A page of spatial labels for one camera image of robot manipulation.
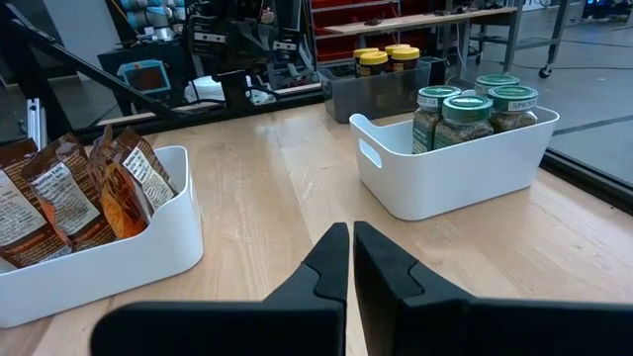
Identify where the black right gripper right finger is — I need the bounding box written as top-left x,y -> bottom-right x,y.
353,221 -> 633,356

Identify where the blue framed teach pendant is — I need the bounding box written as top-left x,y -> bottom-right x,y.
117,58 -> 173,98

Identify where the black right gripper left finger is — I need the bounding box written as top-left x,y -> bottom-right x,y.
91,222 -> 350,356

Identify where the green lid spice jar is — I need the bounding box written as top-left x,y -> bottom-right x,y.
411,85 -> 464,155
473,73 -> 521,98
433,94 -> 495,151
487,85 -> 540,134

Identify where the dark grey translucent bin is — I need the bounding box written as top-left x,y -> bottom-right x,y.
317,59 -> 432,125

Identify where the wooden top workbench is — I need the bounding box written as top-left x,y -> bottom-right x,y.
323,4 -> 575,80

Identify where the white plastic handled bin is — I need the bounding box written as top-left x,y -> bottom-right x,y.
0,144 -> 206,329
348,106 -> 561,223

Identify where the red shelving unit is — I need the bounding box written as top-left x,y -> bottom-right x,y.
309,0 -> 446,63

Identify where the silver aluminium bracket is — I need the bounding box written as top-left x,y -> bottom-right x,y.
27,97 -> 49,149

